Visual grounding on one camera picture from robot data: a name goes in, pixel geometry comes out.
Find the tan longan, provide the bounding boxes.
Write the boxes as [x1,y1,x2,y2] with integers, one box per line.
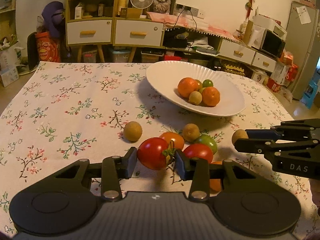
[182,124,201,142]
[123,121,143,142]
[189,91,202,105]
[232,129,248,145]

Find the green tomato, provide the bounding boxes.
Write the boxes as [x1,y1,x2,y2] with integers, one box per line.
[194,134,217,154]
[202,79,214,88]

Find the red tomato with stem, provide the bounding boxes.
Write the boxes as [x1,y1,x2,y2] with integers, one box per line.
[137,137,176,170]

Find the orange tomato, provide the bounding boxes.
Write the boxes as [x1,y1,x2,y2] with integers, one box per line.
[159,132,185,150]

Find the small orange fruit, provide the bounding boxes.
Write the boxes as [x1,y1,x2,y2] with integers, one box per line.
[202,87,220,107]

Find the brown round fruit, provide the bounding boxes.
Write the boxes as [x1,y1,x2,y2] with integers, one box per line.
[195,79,203,91]

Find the blue plastic stool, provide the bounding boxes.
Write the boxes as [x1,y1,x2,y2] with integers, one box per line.
[301,80,318,109]

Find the yellow egg cartons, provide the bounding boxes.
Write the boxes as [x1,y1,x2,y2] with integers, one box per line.
[223,64,245,76]

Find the floral tablecloth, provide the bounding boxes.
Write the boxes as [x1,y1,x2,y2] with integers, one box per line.
[1,63,319,239]

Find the black microwave oven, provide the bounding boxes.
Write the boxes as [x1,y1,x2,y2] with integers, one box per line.
[259,29,285,58]

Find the silver refrigerator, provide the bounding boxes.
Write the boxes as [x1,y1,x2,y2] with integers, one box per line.
[285,1,319,100]

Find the white fluted plate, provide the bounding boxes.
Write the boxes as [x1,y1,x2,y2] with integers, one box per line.
[146,61,246,117]

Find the clear plastic storage bin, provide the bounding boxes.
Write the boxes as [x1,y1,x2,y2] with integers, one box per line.
[110,49,131,63]

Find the low wooden sideboard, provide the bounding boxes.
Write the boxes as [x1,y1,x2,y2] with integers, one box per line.
[163,27,277,73]

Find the red storage box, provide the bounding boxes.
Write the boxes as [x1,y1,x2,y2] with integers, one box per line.
[163,55,182,61]

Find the pink cloth on sideboard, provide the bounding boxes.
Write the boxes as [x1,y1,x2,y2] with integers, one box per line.
[147,12,237,42]

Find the orange printed barrel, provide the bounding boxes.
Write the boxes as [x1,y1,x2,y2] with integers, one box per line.
[35,31,61,62]

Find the wooden cabinet with white drawers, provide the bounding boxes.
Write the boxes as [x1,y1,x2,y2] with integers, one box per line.
[66,0,165,62]

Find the purple plush toy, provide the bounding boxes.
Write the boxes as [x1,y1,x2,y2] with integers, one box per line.
[41,1,66,38]

